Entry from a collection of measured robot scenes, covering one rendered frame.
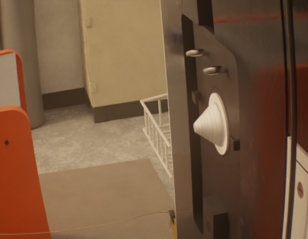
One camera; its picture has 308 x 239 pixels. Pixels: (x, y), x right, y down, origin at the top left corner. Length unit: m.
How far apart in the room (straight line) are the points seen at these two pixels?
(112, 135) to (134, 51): 0.47
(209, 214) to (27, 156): 0.39
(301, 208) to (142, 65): 3.44
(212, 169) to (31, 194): 0.39
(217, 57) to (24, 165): 0.46
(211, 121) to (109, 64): 3.18
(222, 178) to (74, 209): 0.91
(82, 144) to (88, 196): 2.09
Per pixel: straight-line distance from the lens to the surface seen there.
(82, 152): 3.65
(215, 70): 0.66
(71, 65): 4.23
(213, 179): 0.77
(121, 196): 1.65
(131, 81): 3.92
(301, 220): 0.50
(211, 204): 0.76
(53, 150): 3.71
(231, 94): 0.66
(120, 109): 4.00
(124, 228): 1.52
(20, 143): 1.04
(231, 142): 0.65
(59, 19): 4.15
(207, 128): 0.70
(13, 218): 1.10
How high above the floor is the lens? 1.48
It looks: 22 degrees down
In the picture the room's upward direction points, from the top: 5 degrees counter-clockwise
